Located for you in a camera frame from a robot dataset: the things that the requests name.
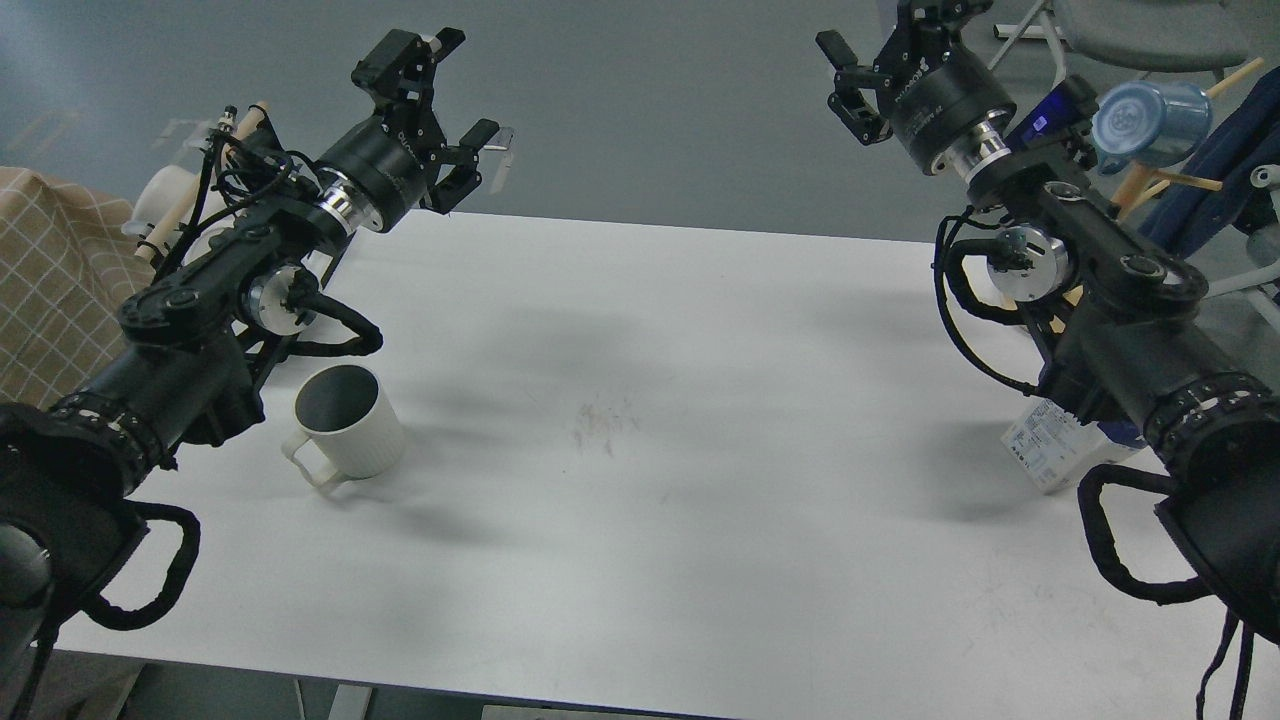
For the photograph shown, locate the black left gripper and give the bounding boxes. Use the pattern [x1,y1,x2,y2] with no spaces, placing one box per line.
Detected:
[319,28,500,233]

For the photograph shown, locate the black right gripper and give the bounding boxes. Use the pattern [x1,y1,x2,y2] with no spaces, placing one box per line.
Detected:
[815,0,1018,176]

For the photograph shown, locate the white ribbed mug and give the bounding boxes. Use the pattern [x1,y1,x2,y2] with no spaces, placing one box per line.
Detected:
[282,364,408,495]

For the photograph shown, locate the blue milk carton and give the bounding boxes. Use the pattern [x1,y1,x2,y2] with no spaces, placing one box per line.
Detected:
[1001,398,1146,495]

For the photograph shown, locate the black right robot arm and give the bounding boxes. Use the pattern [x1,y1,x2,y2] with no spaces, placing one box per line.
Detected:
[815,1,1279,719]

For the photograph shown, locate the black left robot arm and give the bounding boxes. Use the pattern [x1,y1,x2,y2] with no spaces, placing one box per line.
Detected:
[3,27,499,719]

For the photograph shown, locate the blue plastic cup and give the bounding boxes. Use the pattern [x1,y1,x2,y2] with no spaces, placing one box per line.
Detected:
[1091,79,1213,176]

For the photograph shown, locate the white rear cup on rack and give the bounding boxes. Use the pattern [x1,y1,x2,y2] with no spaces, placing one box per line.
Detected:
[122,164,198,247]

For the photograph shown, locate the grey office chair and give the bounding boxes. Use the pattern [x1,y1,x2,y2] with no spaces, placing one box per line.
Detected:
[988,1,1251,83]

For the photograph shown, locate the beige checkered cloth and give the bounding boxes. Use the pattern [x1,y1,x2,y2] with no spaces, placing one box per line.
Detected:
[1,167,154,407]

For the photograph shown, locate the black wire cup rack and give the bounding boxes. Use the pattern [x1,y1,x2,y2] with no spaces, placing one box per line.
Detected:
[132,105,316,387]

